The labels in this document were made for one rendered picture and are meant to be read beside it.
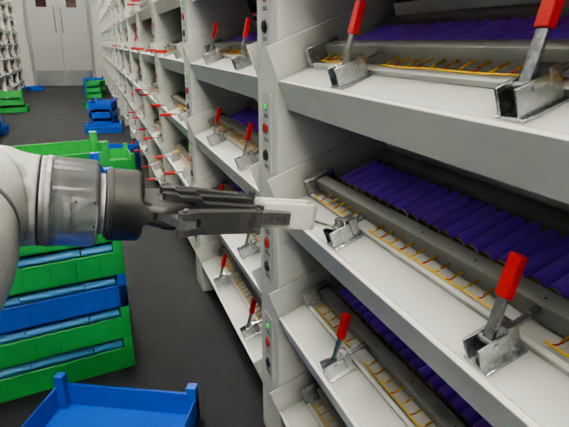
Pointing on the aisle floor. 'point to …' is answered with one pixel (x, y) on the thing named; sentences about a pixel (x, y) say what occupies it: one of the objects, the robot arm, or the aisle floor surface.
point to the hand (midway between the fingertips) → (284, 213)
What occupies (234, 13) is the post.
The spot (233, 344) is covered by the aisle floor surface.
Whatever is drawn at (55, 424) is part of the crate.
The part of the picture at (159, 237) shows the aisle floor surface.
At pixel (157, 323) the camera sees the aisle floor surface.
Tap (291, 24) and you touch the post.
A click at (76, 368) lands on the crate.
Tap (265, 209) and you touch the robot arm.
